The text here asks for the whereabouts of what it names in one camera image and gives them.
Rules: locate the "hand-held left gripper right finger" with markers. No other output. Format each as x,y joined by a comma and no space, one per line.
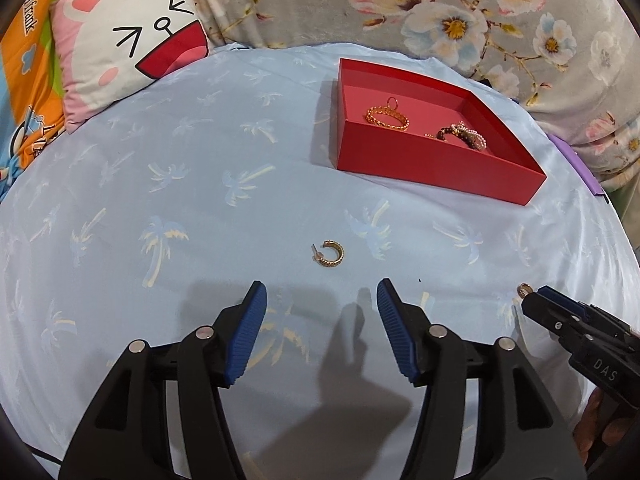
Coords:
395,332

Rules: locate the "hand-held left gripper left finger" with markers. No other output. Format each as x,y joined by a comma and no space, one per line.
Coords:
245,335

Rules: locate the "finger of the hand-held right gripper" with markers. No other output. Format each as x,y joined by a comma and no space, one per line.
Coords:
542,312
560,296

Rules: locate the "small gold earring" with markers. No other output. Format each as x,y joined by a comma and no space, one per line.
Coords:
524,291

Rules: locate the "gold hoop earring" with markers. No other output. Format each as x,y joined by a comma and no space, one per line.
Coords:
337,255

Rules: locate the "red cardboard box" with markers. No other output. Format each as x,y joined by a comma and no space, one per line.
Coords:
425,170

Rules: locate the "gold woven bangle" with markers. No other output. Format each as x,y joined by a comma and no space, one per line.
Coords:
372,116

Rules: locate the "person's right hand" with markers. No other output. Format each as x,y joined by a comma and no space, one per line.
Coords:
600,425

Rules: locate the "purple mat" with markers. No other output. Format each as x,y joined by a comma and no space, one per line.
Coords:
582,170

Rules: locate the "light blue palm-print cloth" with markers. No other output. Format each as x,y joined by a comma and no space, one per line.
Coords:
200,185

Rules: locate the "cartoon cat pillow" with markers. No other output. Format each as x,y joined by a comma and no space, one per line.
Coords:
110,60

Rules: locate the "grey floral blanket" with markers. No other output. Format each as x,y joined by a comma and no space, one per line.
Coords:
310,5

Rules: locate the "colourful cartoon cushion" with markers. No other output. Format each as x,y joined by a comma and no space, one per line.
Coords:
25,60

